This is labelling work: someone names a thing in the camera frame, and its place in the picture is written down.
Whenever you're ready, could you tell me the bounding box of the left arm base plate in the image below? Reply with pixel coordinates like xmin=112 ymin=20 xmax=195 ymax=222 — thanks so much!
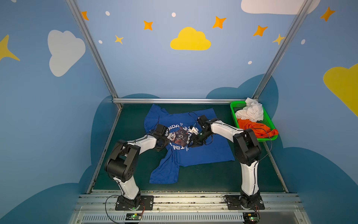
xmin=115 ymin=196 xmax=154 ymax=211

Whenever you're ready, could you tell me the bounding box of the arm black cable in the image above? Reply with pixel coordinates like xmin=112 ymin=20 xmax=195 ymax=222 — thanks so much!
xmin=257 ymin=127 xmax=273 ymax=163
xmin=104 ymin=195 xmax=124 ymax=224

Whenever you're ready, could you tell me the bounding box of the blue panda print t-shirt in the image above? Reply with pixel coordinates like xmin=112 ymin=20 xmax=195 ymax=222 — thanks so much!
xmin=144 ymin=104 xmax=235 ymax=184

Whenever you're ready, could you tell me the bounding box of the rear aluminium frame bar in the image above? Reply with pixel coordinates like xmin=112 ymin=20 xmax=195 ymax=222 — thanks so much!
xmin=112 ymin=98 xmax=246 ymax=105

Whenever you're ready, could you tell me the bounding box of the orange t-shirt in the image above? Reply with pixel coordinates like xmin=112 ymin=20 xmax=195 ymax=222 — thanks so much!
xmin=237 ymin=119 xmax=279 ymax=139

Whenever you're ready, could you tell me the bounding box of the right controller board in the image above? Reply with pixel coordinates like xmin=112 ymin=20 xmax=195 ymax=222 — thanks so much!
xmin=243 ymin=213 xmax=260 ymax=224

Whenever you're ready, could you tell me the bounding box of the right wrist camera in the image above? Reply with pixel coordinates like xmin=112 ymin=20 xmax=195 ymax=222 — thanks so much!
xmin=188 ymin=126 xmax=199 ymax=135

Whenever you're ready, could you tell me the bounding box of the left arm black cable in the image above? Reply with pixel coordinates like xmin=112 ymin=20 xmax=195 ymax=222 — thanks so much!
xmin=104 ymin=195 xmax=124 ymax=224

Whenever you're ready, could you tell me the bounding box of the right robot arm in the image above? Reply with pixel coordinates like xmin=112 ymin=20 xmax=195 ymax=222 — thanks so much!
xmin=188 ymin=115 xmax=262 ymax=202

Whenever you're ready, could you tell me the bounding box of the aluminium mounting rail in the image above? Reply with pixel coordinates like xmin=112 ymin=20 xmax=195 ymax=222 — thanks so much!
xmin=69 ymin=190 xmax=311 ymax=224

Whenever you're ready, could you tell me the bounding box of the left aluminium frame post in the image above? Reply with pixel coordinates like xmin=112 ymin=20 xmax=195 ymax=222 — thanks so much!
xmin=66 ymin=0 xmax=122 ymax=110

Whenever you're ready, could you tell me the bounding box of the right aluminium frame post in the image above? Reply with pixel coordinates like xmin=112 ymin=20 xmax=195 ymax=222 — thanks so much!
xmin=252 ymin=0 xmax=313 ymax=99

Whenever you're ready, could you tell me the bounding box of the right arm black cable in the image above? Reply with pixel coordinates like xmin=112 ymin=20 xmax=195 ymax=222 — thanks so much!
xmin=257 ymin=127 xmax=273 ymax=163

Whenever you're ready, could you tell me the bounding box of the left controller board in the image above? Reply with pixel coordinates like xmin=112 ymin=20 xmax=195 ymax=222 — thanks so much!
xmin=125 ymin=213 xmax=142 ymax=221

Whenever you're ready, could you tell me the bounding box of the white t-shirt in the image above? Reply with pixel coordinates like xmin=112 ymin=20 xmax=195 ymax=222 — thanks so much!
xmin=235 ymin=98 xmax=264 ymax=122

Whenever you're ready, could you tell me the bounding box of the controller board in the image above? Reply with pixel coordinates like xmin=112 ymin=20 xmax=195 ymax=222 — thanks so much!
xmin=125 ymin=213 xmax=142 ymax=221
xmin=243 ymin=213 xmax=260 ymax=224

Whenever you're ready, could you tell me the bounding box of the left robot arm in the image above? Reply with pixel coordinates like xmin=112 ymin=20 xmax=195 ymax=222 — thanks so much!
xmin=105 ymin=124 xmax=169 ymax=202

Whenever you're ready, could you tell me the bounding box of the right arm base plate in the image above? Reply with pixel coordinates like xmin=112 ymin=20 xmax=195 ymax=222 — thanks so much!
xmin=223 ymin=195 xmax=265 ymax=211

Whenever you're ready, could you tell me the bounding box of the green plastic basket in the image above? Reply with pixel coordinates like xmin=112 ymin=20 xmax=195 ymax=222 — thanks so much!
xmin=230 ymin=101 xmax=278 ymax=142

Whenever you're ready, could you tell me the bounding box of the aluminium frame post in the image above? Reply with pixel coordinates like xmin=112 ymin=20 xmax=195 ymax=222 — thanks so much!
xmin=252 ymin=0 xmax=313 ymax=99
xmin=66 ymin=0 xmax=122 ymax=110

